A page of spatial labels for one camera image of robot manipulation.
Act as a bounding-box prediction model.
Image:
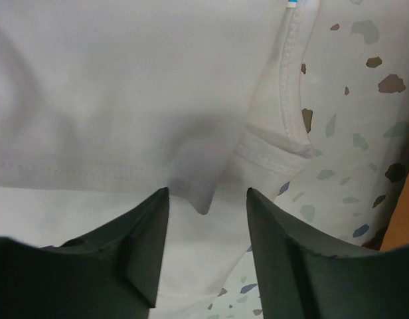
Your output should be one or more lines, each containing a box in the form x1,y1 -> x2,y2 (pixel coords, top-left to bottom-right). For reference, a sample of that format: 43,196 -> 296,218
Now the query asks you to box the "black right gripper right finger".
246,189 -> 409,318

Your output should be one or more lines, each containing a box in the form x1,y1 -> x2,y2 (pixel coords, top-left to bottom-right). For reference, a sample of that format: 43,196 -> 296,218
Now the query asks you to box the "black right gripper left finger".
0,187 -> 169,318

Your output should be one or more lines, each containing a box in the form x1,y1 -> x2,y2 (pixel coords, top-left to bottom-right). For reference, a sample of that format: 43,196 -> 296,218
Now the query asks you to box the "white t shirt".
0,1 -> 320,318

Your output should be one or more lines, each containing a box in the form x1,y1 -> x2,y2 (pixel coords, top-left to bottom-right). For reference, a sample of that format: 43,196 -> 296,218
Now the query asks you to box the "orange plastic basket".
380,173 -> 409,251

